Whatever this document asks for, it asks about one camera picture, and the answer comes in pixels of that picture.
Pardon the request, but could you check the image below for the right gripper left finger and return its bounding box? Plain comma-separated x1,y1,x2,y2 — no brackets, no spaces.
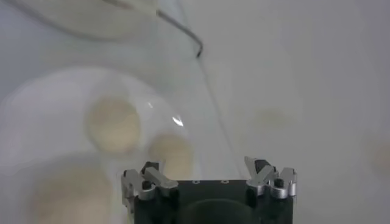
121,161,180,214

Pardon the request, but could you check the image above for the white steamed baozi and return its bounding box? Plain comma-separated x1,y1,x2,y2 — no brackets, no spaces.
29,166,115,224
148,133,195,180
85,97,143,156

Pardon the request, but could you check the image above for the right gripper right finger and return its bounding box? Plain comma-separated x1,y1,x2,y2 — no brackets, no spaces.
244,156,298,200

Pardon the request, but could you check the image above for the black cooker power cord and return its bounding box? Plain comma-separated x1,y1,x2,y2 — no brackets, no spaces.
155,9,204,59

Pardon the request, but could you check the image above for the cream electric cooker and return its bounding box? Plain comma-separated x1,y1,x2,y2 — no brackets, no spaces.
9,0,159,42

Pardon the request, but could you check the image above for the white round plate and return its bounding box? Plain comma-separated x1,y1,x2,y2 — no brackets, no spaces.
0,66,205,224

